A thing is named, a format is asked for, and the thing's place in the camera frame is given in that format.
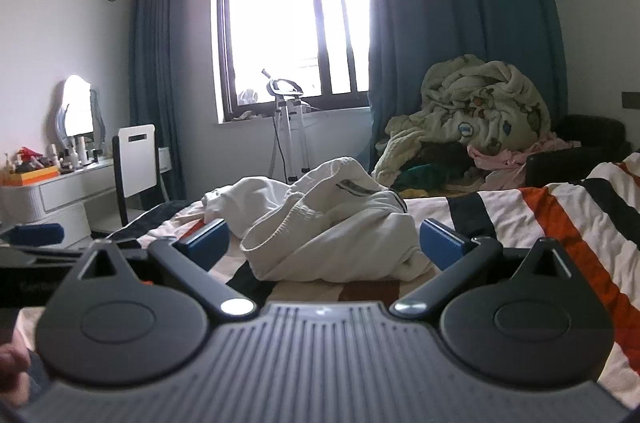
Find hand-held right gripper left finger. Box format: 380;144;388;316
75;217;258;323

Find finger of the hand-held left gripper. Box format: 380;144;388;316
0;223;88;261

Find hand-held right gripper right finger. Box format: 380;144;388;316
390;218;578;320

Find white pants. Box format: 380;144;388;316
201;156;433;282

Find person's left hand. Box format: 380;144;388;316
0;343;32;376

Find white dressing table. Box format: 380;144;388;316
0;157;118;249

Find orange box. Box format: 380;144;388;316
0;167;61;188

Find green cloth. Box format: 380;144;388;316
400;164;448;191

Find pile of small toys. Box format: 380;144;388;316
4;146;48;172

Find group of cosmetic bottles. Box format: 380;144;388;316
47;136;111;171

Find dark cloth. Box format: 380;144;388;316
419;142;472;170

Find pink cloth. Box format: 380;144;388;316
467;134;581;191

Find striped blanket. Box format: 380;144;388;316
92;153;640;409

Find cream printed blanket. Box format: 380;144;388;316
372;54;553;189

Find window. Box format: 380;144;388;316
211;0;372;124

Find white chair with black frame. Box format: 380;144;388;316
90;124;166;236

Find wavy frame mirror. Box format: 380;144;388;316
54;74;107;152

